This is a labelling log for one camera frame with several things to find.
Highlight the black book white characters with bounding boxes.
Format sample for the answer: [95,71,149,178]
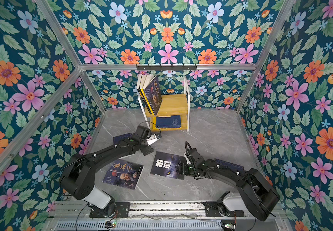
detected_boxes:
[151,152,187,180]

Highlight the navy book yellow label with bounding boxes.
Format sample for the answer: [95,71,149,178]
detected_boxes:
[155,115,181,129]

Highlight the dark portrait book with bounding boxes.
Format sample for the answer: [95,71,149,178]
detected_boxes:
[145,75,162,115]
[102,159,143,190]

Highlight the yellow cartoon cover book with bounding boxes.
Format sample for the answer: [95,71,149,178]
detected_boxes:
[140,74,154,115]

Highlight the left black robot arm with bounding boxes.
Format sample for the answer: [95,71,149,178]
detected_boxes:
[59,125,161,217]

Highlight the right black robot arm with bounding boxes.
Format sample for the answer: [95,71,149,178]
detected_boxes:
[183,144,280,221]

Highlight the navy book far right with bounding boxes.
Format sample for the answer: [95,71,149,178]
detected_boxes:
[215,159,244,172]

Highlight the navy book far left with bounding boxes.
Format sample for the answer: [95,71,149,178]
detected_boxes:
[113,133,132,145]

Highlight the white wooden two-tier shelf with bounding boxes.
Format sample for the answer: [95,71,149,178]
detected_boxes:
[138,77,191,132]

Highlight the black book leaning on shelf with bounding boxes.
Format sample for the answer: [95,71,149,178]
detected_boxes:
[136,74,151,113]

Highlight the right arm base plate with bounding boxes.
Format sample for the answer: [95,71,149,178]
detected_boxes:
[202,202,244,218]

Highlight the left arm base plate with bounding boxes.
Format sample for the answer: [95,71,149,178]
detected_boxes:
[89,202,131,218]

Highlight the black hook rail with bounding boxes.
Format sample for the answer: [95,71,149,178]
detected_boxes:
[136,64,197,72]

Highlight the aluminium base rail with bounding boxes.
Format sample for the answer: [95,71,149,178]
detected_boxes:
[49,200,287,221]

